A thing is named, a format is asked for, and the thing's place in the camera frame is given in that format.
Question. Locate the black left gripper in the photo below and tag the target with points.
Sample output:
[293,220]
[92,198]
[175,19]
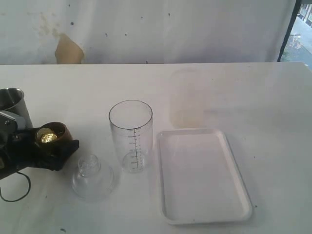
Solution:
[20,150]

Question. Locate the gold foil coins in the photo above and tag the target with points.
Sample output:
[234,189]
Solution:
[46,135]

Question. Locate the stainless steel cup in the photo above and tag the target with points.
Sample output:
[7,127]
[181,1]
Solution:
[12,100]

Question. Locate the clear dome strainer lid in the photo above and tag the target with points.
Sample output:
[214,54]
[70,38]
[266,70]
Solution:
[95,178]

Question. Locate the clear shaker body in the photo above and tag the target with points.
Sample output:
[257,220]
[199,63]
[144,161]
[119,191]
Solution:
[131,124]

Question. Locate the white backdrop sheet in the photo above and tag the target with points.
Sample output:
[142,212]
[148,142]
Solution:
[142,31]

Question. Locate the translucent plastic container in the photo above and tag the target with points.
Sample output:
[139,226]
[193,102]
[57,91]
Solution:
[186,100]

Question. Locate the white rectangular tray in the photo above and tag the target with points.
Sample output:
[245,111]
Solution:
[198,177]

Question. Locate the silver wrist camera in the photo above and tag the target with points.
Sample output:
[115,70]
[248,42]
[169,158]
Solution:
[11,122]

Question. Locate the black window frame post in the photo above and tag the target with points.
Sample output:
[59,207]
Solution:
[290,26]

